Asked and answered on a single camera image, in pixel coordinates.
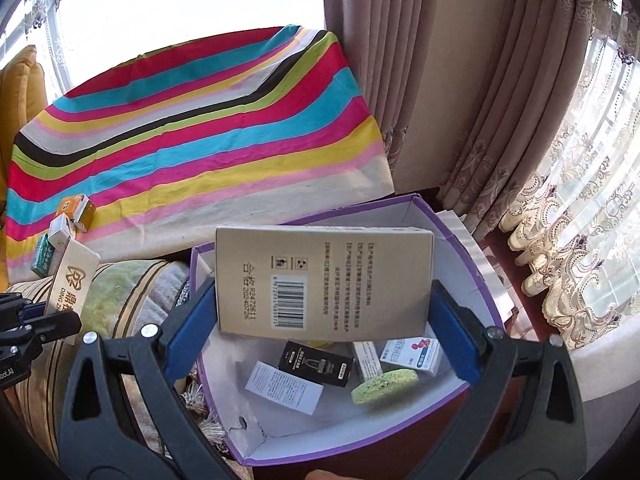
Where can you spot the long beige box with logo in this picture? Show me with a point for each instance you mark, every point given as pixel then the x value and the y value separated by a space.
pixel 72 280

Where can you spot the white box with text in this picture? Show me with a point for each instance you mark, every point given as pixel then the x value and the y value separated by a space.
pixel 285 387

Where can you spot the light green sponge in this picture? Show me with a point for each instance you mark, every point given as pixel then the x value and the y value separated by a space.
pixel 382 387

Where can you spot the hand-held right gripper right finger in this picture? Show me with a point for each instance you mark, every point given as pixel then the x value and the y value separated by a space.
pixel 457 335

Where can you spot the plain white small box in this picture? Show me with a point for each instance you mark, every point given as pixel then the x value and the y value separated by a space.
pixel 61 232

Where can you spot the narrow white box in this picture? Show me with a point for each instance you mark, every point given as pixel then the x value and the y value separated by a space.
pixel 367 357

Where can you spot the orange small box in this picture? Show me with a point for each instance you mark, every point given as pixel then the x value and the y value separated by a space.
pixel 77 212

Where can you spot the large beige cardboard box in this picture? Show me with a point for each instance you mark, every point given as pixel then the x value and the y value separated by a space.
pixel 325 280

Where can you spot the cream lace curtain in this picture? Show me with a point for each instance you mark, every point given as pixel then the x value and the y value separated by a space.
pixel 585 200

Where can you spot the green small box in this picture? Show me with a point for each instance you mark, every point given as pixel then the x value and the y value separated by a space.
pixel 44 255

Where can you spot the green brown striped cushion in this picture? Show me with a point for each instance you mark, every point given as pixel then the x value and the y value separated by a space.
pixel 125 300

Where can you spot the purple cardboard box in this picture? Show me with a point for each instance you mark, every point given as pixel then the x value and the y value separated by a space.
pixel 350 425

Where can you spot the black small box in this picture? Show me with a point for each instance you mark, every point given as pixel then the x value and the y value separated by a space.
pixel 317 362

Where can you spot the yellow cushion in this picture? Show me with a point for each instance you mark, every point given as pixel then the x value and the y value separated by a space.
pixel 20 105

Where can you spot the brown pleated curtain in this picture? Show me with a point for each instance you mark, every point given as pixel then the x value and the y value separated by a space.
pixel 375 60
pixel 520 85

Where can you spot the white box with red print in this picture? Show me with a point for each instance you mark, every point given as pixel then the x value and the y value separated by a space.
pixel 412 355

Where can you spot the colourful striped blanket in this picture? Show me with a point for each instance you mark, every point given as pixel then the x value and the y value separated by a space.
pixel 200 140

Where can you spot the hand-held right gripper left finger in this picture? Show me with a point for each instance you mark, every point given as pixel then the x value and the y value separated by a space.
pixel 190 335

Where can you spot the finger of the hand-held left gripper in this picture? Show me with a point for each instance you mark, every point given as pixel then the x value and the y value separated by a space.
pixel 55 327
pixel 32 309

